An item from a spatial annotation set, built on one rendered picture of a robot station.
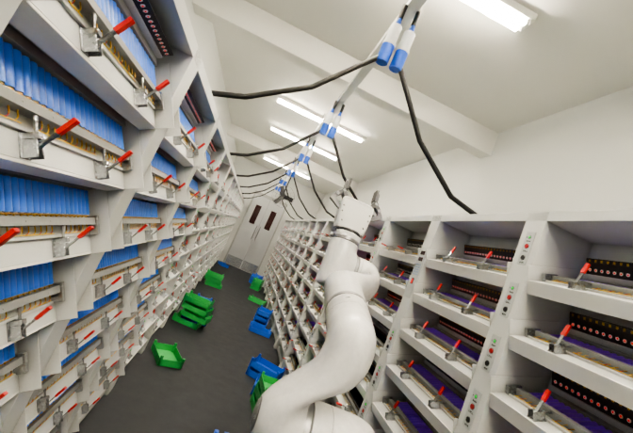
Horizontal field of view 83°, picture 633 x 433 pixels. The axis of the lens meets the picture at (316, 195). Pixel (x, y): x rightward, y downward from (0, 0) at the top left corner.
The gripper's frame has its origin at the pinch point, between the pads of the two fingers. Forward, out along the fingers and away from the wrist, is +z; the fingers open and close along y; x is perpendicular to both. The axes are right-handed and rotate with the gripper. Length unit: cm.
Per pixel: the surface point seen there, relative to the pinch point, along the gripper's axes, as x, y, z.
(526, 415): -2, 66, -43
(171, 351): -264, -52, -91
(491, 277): -24, 65, -1
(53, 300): -13, -65, -60
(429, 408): -46, 64, -52
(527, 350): -3, 66, -26
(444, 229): -69, 66, 32
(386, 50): -28, -4, 84
